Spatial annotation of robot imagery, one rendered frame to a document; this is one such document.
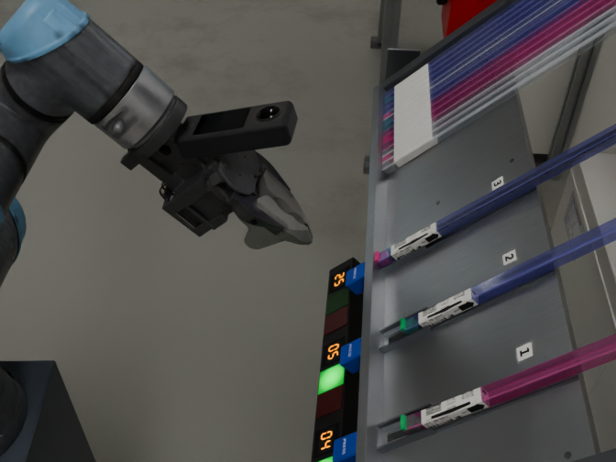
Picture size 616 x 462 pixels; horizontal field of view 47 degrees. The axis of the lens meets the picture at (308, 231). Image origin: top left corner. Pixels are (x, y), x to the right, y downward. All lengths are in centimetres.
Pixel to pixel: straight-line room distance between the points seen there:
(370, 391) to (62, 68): 40
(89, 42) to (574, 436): 51
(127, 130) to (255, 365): 100
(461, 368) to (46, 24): 47
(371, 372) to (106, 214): 141
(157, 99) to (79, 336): 111
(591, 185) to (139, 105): 71
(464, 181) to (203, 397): 92
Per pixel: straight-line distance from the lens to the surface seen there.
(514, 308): 65
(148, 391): 160
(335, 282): 87
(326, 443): 74
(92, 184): 213
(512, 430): 59
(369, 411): 67
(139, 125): 68
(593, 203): 111
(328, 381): 78
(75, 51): 67
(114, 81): 67
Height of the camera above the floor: 130
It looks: 43 degrees down
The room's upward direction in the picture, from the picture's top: straight up
